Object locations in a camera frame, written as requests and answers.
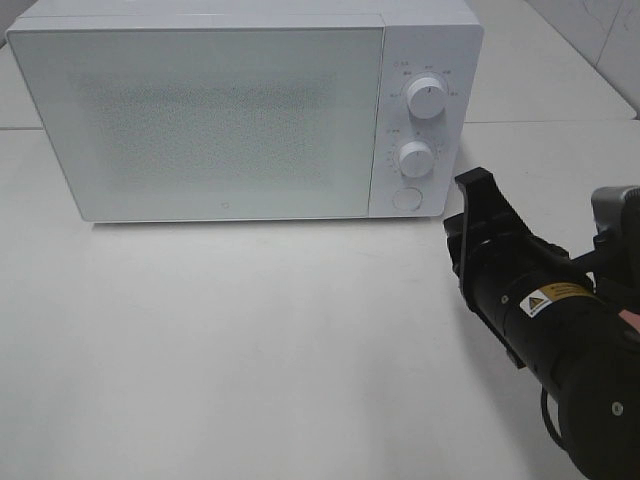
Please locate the white microwave oven body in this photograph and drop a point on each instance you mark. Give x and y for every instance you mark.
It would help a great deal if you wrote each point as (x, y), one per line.
(442, 38)

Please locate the white round door button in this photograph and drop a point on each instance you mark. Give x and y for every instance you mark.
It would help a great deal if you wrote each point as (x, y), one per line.
(407, 199)

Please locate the lower white microwave knob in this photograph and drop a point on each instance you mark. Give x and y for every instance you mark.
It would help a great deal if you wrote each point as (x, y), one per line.
(415, 159)

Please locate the pink round plate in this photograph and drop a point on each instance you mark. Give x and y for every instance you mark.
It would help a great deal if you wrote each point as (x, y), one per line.
(632, 318)

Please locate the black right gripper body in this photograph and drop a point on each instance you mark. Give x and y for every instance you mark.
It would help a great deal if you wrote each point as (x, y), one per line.
(503, 271)

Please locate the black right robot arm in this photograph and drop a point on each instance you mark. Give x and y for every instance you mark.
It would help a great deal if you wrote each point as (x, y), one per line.
(573, 322)

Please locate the white microwave knob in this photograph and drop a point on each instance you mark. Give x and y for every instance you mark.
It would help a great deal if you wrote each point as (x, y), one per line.
(415, 159)
(426, 97)

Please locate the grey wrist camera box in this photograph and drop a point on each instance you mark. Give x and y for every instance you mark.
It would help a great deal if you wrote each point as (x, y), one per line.
(616, 215)

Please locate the upper white microwave knob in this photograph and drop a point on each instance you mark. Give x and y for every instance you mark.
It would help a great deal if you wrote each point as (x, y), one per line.
(426, 97)

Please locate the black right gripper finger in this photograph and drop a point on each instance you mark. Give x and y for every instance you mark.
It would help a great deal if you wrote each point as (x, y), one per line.
(483, 201)

